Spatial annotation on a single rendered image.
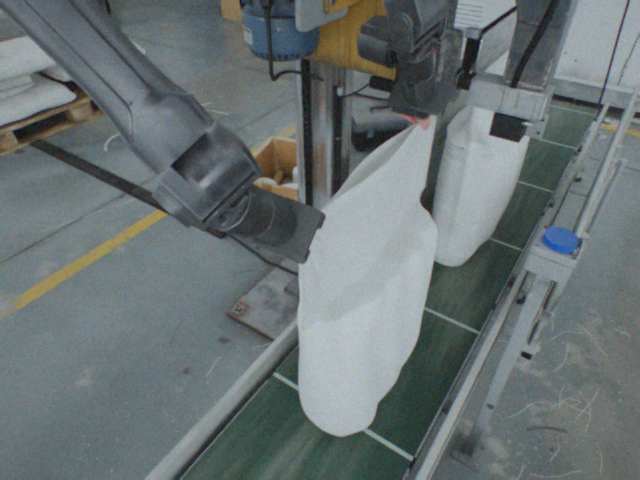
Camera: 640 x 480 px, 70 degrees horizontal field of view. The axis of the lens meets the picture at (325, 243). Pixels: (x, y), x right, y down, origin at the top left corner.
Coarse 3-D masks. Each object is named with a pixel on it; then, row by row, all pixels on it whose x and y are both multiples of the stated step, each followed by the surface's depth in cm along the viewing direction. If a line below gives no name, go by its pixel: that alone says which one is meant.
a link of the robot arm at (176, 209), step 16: (224, 128) 39; (240, 144) 39; (256, 160) 41; (256, 176) 43; (160, 192) 38; (240, 192) 43; (176, 208) 38; (224, 208) 42; (192, 224) 41; (208, 224) 42
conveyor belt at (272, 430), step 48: (528, 144) 210; (576, 144) 210; (528, 192) 180; (432, 288) 141; (480, 288) 141; (432, 336) 127; (480, 336) 137; (288, 384) 115; (432, 384) 115; (240, 432) 106; (288, 432) 106; (384, 432) 106
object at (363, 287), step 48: (384, 144) 78; (432, 144) 97; (336, 192) 67; (384, 192) 77; (336, 240) 70; (384, 240) 87; (432, 240) 96; (336, 288) 77; (384, 288) 81; (336, 336) 78; (384, 336) 88; (336, 384) 87; (384, 384) 102; (336, 432) 100
